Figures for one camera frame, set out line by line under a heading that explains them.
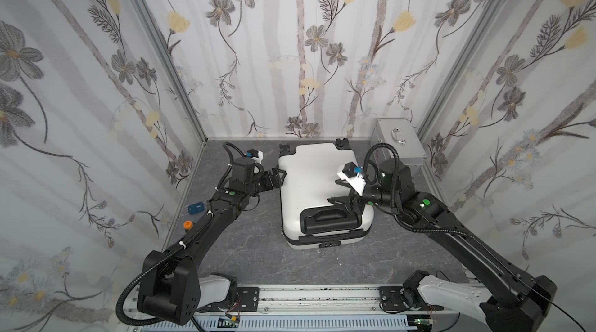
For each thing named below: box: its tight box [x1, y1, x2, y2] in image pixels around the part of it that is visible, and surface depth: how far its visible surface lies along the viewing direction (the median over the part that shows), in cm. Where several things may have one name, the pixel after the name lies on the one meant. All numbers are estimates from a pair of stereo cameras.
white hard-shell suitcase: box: [278, 138, 375, 249], surface depth 76 cm
